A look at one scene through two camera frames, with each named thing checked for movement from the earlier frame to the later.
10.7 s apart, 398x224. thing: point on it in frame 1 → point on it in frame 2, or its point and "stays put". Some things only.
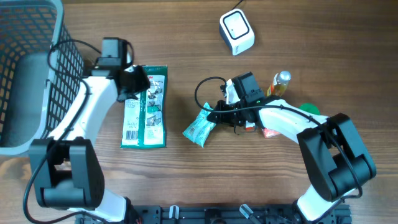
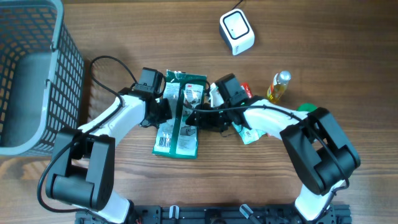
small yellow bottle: x=278 y=88 stays put
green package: x=144 y=119 → x=175 y=137
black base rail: x=212 y=214 stays put
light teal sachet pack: x=201 y=128 → x=249 y=136
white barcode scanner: x=236 y=32 stays put
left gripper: x=144 y=83 → x=166 y=116
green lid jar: x=310 y=107 stays put
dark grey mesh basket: x=41 y=72 stays put
